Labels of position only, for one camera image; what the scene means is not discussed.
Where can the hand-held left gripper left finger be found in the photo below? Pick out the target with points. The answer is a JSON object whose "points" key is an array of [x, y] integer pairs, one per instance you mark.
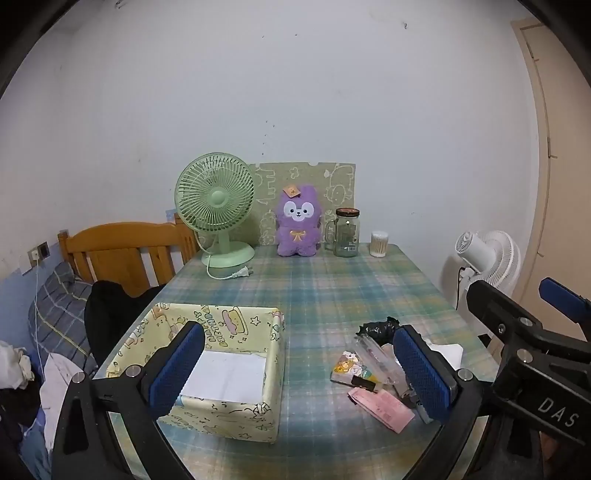
{"points": [[178, 369]]}

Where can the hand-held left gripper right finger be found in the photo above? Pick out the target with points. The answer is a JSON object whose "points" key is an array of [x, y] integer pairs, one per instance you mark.
{"points": [[422, 374]]}

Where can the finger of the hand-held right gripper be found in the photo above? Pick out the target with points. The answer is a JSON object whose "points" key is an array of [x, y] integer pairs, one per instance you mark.
{"points": [[489, 304], [563, 295]]}

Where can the white soft packet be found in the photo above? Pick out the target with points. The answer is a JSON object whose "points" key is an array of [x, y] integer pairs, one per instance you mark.
{"points": [[448, 355]]}

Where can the pink packet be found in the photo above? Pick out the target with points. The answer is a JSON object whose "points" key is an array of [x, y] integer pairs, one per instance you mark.
{"points": [[388, 410]]}

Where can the clear plastic packet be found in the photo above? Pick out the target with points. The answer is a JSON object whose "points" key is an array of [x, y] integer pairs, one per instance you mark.
{"points": [[374, 355]]}

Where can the yellow cartoon storage box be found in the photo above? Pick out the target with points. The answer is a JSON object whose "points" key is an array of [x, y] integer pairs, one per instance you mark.
{"points": [[221, 410]]}

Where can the black plastic bag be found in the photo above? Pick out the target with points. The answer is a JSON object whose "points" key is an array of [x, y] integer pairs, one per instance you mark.
{"points": [[374, 330]]}

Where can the green cartoon tissue pack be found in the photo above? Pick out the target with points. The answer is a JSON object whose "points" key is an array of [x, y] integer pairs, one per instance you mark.
{"points": [[344, 371]]}

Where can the white standing fan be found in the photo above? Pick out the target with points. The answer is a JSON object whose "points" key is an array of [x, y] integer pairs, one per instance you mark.
{"points": [[489, 258]]}

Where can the black garment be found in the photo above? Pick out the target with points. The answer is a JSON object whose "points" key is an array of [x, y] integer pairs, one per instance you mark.
{"points": [[111, 314]]}

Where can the beige door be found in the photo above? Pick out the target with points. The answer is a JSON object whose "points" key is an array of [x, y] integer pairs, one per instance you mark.
{"points": [[568, 184]]}

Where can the white shirt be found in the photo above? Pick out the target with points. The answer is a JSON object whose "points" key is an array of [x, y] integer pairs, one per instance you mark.
{"points": [[60, 387]]}

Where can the cotton swab container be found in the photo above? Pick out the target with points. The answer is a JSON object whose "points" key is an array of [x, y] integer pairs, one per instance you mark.
{"points": [[379, 247]]}

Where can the blue plaid pillow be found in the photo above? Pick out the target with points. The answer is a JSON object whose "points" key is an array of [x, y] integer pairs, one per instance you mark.
{"points": [[55, 314]]}

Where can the wooden bed headboard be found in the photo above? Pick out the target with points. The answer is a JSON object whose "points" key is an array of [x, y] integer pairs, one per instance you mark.
{"points": [[115, 240]]}

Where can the glass jar mug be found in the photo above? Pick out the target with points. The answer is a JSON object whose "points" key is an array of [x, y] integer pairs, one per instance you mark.
{"points": [[346, 235]]}

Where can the dark clothes pile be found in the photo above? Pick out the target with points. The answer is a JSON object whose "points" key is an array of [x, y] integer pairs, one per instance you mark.
{"points": [[18, 415]]}

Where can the green desk fan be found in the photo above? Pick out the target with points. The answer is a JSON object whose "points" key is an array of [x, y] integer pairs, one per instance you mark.
{"points": [[214, 198]]}

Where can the purple plush toy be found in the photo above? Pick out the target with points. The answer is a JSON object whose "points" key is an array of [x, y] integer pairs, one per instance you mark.
{"points": [[298, 230]]}

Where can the green cartoon backing board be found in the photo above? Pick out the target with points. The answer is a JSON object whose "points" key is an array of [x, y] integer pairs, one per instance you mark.
{"points": [[332, 184]]}

